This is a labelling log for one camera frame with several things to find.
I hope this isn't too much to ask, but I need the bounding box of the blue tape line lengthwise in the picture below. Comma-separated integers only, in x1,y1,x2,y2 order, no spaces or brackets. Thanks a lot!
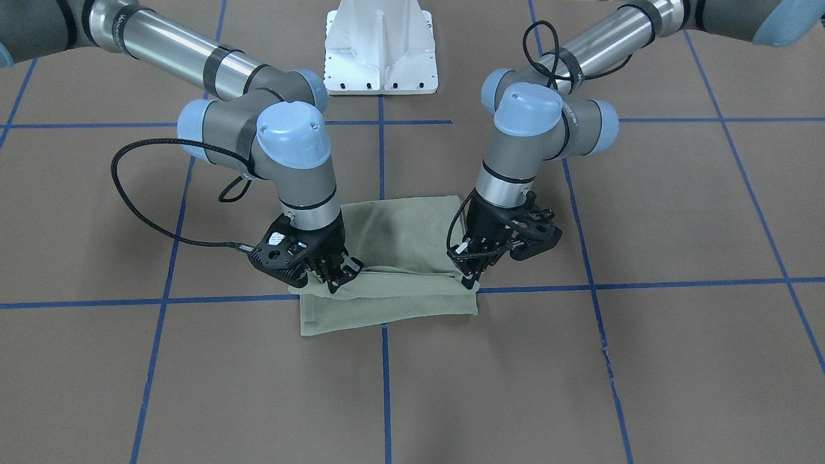
377,95,393,463

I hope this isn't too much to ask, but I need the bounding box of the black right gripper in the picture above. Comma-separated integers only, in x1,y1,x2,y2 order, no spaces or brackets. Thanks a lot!
248,214,364,295

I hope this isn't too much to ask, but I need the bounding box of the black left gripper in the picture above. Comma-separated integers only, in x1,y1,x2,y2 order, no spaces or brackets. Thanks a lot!
446,190,563,290

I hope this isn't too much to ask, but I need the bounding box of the blue tape line crosswise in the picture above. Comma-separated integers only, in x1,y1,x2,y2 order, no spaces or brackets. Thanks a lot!
1,276,824,309

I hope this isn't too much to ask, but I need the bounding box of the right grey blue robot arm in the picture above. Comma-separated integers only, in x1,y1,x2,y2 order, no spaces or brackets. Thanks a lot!
1,1,363,293

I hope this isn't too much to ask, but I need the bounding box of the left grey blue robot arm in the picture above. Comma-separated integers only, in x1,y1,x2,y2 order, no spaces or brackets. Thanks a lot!
446,1,824,289

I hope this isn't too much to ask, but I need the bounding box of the sage green long-sleeve shirt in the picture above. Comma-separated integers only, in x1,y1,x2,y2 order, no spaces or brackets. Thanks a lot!
291,196,478,336

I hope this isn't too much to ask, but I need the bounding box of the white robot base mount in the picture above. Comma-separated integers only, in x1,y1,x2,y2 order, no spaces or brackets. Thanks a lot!
324,1,439,96

